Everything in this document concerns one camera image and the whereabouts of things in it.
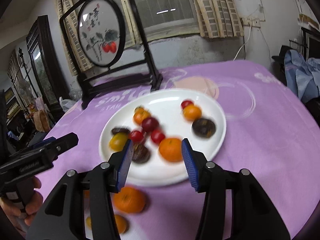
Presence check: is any dark purple passionfruit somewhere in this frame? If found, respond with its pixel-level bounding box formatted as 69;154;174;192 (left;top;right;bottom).
111;127;131;135

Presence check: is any red cherry tomato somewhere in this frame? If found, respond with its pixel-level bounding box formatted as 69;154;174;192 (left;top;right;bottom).
181;100;194;109
151;129;165;145
129;130;144;144

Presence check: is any small orange fruit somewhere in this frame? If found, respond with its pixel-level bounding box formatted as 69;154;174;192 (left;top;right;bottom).
86;216;92;230
133;107;151;125

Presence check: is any wicker basket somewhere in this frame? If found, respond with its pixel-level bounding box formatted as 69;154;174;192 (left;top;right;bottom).
33;110;51;133

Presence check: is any left checkered curtain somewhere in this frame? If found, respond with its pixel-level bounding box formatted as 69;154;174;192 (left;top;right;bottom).
53;0;93;76

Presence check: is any large orange mandarin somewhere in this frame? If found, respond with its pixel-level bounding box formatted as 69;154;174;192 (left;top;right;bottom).
158;138;183;163

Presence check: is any checkered curtain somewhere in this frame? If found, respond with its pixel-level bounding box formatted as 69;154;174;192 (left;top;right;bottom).
53;0;93;76
193;0;244;39

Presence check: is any wall power socket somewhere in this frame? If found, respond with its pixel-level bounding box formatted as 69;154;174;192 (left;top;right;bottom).
241;17;261;28

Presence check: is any white plastic bag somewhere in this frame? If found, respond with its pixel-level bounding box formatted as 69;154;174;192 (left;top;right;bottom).
59;97;76;113

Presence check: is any dark framed painting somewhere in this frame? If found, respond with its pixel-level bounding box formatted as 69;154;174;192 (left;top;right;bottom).
26;15;69;112

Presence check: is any black metal shelf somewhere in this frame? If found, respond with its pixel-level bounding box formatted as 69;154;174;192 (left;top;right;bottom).
289;27;319;60

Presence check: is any purple tablecloth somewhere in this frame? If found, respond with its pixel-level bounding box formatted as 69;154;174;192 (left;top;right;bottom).
39;61;319;239

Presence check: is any dark dried fruit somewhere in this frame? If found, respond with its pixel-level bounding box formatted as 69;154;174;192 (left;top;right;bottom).
132;144;151;164
192;118;216;138

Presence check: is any white oval plate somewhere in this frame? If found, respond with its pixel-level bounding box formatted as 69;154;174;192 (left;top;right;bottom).
99;89;227;187

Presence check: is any dark red plum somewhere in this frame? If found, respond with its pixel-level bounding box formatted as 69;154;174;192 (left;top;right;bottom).
141;117;159;133

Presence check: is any white power cable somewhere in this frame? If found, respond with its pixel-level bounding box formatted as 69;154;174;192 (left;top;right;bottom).
232;23;272;62

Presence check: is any blue clothes pile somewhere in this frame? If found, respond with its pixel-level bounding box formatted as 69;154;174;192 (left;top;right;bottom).
284;50;319;103

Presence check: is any yellow orange fruit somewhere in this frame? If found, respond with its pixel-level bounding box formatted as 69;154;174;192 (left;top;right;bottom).
109;133;128;152

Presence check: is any person's left hand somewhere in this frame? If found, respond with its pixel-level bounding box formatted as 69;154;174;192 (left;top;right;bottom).
1;177;43;237

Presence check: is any small orange kumquat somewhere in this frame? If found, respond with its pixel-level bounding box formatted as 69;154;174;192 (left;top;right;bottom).
183;105;202;121

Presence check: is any right checkered curtain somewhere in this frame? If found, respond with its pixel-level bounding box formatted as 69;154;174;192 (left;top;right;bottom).
193;0;244;39

